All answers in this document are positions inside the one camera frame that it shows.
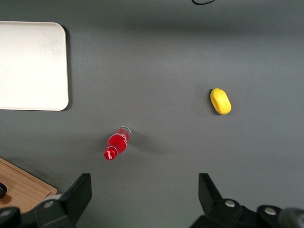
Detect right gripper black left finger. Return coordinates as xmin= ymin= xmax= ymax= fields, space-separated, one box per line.
xmin=35 ymin=173 xmax=93 ymax=228

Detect white rectangular plastic tray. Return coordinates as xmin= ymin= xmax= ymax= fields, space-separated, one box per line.
xmin=0 ymin=20 xmax=69 ymax=111

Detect black cable loop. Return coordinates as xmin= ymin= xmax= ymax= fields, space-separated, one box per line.
xmin=191 ymin=0 xmax=216 ymax=6

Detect wooden drawer cabinet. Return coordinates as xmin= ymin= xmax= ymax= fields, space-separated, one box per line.
xmin=0 ymin=156 xmax=58 ymax=198

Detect wooden drawer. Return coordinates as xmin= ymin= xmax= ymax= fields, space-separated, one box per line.
xmin=0 ymin=162 xmax=52 ymax=214

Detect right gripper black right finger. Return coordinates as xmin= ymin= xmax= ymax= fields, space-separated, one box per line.
xmin=190 ymin=173 xmax=256 ymax=228

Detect yellow lemon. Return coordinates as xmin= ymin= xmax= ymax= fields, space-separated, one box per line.
xmin=209 ymin=87 xmax=232 ymax=115

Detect small red cola bottle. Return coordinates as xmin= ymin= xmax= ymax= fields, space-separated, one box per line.
xmin=103 ymin=126 xmax=133 ymax=162

